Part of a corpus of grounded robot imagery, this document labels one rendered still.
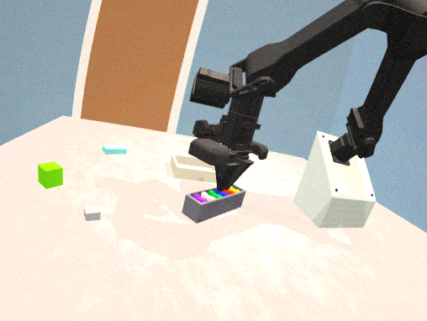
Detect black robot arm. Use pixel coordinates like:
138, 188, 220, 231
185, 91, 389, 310
190, 0, 427, 166

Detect green fuse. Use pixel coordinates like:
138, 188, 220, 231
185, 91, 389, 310
208, 191, 221, 199

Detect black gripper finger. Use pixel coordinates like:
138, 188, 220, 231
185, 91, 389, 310
224, 157, 254, 191
214, 163, 240, 192

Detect green cube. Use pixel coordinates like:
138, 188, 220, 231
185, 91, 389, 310
38, 162, 63, 189

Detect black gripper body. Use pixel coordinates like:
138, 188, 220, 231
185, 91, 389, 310
188, 110, 269, 166

